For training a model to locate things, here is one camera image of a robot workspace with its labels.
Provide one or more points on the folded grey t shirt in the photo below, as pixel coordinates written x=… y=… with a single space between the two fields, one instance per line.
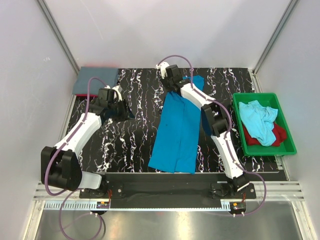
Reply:
x=96 y=77

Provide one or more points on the right aluminium frame post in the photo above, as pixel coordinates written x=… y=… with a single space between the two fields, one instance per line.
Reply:
x=276 y=34

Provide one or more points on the aluminium frame post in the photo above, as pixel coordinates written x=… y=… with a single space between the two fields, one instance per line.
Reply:
x=58 y=34
x=276 y=34

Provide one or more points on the left aluminium frame post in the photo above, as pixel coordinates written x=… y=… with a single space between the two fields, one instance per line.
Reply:
x=58 y=34

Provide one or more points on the slotted grey cable duct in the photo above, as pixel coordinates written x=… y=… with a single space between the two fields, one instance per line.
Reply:
x=210 y=205

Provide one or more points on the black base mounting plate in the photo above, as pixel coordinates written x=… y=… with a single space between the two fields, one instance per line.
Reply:
x=169 y=187

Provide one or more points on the dark red t shirt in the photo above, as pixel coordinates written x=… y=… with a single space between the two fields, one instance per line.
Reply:
x=279 y=136

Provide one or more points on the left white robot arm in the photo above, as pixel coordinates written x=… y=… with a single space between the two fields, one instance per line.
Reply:
x=60 y=166

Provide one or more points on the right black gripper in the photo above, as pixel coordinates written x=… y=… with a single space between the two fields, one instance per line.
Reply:
x=163 y=81

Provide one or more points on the green plastic bin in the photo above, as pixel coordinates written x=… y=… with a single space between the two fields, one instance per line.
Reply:
x=265 y=99

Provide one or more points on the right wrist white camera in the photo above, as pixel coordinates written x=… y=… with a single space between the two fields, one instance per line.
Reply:
x=162 y=67

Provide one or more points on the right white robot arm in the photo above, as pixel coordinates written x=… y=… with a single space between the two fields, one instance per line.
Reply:
x=216 y=122

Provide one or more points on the light cyan t shirt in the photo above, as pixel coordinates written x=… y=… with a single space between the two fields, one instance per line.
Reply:
x=258 y=120

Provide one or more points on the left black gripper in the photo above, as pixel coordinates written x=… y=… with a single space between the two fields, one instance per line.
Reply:
x=126 y=111

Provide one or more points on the bright blue t shirt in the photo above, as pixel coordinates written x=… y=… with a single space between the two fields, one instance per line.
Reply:
x=176 y=144

